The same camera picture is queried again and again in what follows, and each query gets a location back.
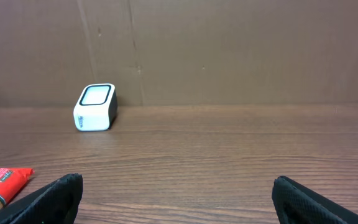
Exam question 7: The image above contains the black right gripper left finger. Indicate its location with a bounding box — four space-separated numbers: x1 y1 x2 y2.
0 173 83 224

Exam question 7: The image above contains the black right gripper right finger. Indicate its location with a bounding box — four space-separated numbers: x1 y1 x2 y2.
272 176 358 224

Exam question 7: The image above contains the long orange spaghetti packet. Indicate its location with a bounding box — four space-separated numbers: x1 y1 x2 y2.
0 168 34 210

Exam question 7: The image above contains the white barcode scanner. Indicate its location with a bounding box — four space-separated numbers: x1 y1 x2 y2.
73 83 118 132

